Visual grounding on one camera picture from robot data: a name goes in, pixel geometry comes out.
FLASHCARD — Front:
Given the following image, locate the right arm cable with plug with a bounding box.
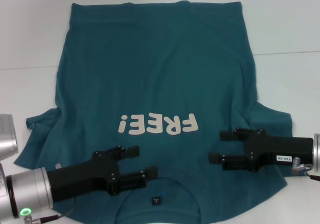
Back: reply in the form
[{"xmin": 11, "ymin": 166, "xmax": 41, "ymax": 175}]
[{"xmin": 291, "ymin": 156, "xmax": 320, "ymax": 181}]

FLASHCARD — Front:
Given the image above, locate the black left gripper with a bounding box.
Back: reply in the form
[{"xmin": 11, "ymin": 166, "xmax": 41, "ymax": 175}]
[{"xmin": 46, "ymin": 145, "xmax": 159, "ymax": 203}]

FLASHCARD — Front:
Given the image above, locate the teal t-shirt with FREE print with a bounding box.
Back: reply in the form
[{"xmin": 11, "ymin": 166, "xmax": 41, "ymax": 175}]
[{"xmin": 13, "ymin": 0, "xmax": 293, "ymax": 224}]

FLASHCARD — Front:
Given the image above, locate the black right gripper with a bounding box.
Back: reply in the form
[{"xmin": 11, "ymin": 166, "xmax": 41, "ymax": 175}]
[{"xmin": 208, "ymin": 127, "xmax": 315, "ymax": 173}]

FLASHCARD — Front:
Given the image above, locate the left arm cable with plug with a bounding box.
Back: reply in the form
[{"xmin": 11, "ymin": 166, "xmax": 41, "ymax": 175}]
[{"xmin": 23, "ymin": 203, "xmax": 76, "ymax": 222}]

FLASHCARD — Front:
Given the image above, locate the arm cable with plug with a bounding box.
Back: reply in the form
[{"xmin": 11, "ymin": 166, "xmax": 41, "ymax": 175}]
[
  {"xmin": 291, "ymin": 156, "xmax": 320, "ymax": 181},
  {"xmin": 23, "ymin": 203, "xmax": 76, "ymax": 222}
]

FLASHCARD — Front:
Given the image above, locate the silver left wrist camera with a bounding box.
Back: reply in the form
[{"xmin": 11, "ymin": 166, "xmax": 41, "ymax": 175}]
[{"xmin": 0, "ymin": 113, "xmax": 20, "ymax": 158}]

